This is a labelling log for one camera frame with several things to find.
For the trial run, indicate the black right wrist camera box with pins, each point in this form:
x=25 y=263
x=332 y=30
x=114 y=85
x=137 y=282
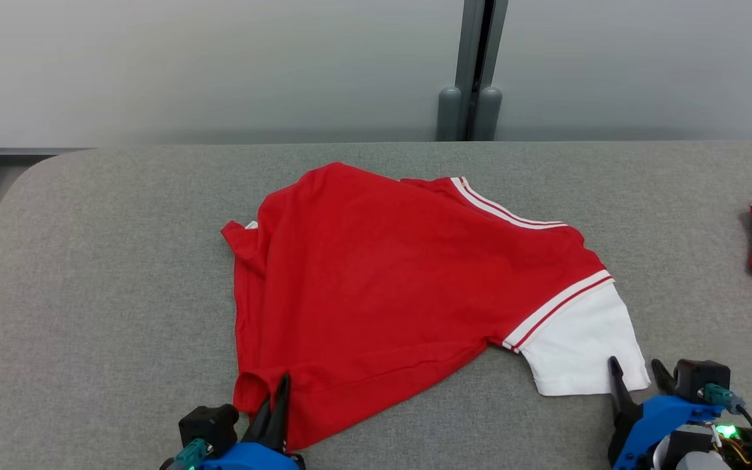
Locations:
x=699 y=378

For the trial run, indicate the red and white jersey shirt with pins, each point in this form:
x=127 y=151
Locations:
x=382 y=281

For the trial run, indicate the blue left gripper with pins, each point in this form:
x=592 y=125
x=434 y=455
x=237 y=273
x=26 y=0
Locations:
x=258 y=457

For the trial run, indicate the grey partition post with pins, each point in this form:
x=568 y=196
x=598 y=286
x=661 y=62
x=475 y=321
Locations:
x=467 y=52

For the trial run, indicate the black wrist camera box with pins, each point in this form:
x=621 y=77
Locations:
x=206 y=424
x=699 y=378

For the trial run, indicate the teal right camera connector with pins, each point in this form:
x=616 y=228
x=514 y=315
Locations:
x=720 y=395

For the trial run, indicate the teal left camera connector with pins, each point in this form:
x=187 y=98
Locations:
x=192 y=454

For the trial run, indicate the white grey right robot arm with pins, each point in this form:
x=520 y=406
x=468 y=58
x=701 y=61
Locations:
x=699 y=463

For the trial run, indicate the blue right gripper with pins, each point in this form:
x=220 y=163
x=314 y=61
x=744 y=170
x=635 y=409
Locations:
x=650 y=424

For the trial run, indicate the grey fabric covered platform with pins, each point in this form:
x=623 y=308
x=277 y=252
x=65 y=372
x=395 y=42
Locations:
x=121 y=274

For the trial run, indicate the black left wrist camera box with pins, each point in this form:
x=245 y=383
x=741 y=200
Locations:
x=206 y=424

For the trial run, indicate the teal camera connector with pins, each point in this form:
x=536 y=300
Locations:
x=192 y=454
x=720 y=395

